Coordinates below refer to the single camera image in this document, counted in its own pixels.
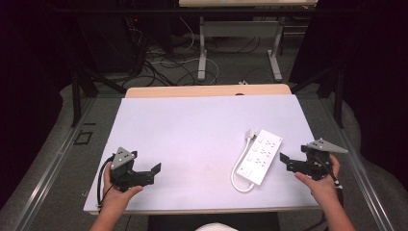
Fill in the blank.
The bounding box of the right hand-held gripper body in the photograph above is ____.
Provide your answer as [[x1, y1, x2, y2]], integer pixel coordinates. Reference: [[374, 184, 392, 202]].
[[300, 138, 349, 181]]

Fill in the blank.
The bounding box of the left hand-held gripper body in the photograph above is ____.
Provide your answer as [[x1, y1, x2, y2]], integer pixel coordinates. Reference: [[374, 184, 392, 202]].
[[110, 146, 149, 193]]

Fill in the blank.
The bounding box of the white power strip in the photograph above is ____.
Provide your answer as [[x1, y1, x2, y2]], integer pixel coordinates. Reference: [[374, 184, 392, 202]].
[[236, 129, 284, 187]]

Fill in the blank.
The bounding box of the white power cable with plug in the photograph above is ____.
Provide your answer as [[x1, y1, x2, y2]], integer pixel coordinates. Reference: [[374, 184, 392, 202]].
[[229, 128, 258, 193]]

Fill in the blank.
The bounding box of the person's right hand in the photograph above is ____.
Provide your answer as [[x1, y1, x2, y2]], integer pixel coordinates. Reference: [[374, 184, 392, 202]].
[[293, 155, 342, 207]]

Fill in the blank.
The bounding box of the person's left hand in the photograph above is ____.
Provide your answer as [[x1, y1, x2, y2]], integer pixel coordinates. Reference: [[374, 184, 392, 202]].
[[101, 161, 144, 220]]

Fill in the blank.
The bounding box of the white table mat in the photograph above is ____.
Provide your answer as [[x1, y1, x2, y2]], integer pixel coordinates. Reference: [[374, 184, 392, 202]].
[[83, 93, 319, 214]]

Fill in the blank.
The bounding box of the black metal stand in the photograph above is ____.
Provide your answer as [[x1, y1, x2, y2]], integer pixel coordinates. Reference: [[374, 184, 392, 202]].
[[289, 62, 346, 130], [70, 62, 128, 128]]

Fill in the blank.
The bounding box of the person's white clothing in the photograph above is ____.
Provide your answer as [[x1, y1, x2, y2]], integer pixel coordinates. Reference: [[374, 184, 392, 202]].
[[193, 221, 240, 231]]

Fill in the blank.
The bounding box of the wooden table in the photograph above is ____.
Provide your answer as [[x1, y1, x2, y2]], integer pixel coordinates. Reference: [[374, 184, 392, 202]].
[[89, 83, 321, 217]]

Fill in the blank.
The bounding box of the black curtain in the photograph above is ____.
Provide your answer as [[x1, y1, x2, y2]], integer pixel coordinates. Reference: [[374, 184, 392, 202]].
[[0, 0, 78, 211], [288, 0, 408, 182]]

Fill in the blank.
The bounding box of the dark computer tower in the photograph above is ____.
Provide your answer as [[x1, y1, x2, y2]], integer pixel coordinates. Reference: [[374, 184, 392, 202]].
[[76, 13, 146, 75]]

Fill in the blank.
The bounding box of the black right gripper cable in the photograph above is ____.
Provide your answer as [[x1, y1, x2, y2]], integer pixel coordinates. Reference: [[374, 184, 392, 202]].
[[316, 156, 344, 206]]

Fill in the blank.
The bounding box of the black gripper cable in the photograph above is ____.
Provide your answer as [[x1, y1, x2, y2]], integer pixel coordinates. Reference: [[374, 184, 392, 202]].
[[316, 156, 344, 206], [96, 155, 116, 210]]

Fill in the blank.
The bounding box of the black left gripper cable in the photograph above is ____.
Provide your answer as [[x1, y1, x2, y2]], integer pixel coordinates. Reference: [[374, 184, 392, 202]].
[[96, 155, 116, 210]]

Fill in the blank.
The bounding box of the aluminium floor rail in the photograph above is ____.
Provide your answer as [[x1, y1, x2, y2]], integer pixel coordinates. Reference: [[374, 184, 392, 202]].
[[11, 96, 98, 231], [319, 95, 397, 231]]

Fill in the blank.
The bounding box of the black floor cable bundle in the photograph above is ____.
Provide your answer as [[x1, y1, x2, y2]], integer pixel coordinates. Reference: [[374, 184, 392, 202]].
[[126, 17, 200, 89]]

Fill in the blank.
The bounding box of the white floor cable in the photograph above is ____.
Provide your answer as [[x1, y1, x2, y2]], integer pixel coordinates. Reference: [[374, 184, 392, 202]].
[[149, 15, 221, 87]]

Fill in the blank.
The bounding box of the white metal frame desk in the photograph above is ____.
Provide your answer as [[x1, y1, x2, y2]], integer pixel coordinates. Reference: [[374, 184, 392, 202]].
[[178, 0, 319, 83]]

